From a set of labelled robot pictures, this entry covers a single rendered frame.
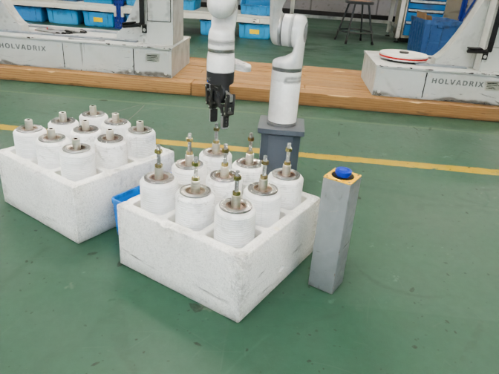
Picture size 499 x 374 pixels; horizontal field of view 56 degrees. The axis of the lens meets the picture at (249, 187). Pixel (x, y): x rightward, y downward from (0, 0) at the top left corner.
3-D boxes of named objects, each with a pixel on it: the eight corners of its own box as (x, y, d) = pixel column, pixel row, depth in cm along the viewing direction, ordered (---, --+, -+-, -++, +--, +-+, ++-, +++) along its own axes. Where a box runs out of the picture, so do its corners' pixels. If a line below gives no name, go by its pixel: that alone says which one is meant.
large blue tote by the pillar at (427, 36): (403, 49, 538) (410, 15, 522) (439, 51, 539) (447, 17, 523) (417, 56, 493) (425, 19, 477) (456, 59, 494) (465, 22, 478)
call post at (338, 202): (318, 271, 129) (335, 168, 116) (342, 281, 126) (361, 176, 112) (307, 284, 123) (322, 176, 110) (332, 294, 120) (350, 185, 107)
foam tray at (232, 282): (209, 211, 157) (210, 161, 149) (312, 251, 138) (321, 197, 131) (119, 263, 127) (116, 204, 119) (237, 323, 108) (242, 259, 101)
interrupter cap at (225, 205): (237, 218, 102) (238, 216, 102) (212, 207, 106) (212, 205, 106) (258, 207, 108) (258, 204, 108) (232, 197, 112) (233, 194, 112)
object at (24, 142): (41, 174, 158) (35, 122, 151) (59, 182, 154) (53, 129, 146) (14, 182, 151) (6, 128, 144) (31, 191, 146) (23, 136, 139)
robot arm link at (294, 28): (311, 14, 139) (304, 72, 147) (280, 11, 141) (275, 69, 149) (306, 16, 131) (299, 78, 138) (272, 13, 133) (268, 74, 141)
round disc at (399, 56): (375, 54, 316) (376, 46, 314) (420, 58, 314) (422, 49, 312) (382, 62, 288) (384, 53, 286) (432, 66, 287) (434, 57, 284)
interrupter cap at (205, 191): (202, 202, 108) (202, 199, 108) (173, 195, 111) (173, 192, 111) (216, 189, 115) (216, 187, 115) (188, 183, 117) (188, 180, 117)
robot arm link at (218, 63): (252, 72, 126) (254, 49, 124) (215, 75, 121) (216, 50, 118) (236, 65, 133) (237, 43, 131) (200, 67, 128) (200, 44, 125)
